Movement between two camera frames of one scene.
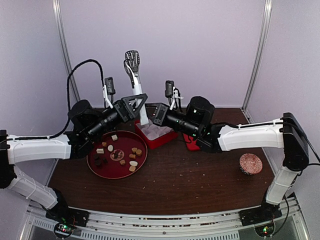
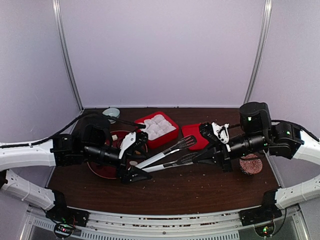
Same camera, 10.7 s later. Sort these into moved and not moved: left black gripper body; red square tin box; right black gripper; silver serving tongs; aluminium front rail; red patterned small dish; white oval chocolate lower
Moved: right black gripper; left black gripper body; silver serving tongs
Not moved: white oval chocolate lower; aluminium front rail; red patterned small dish; red square tin box
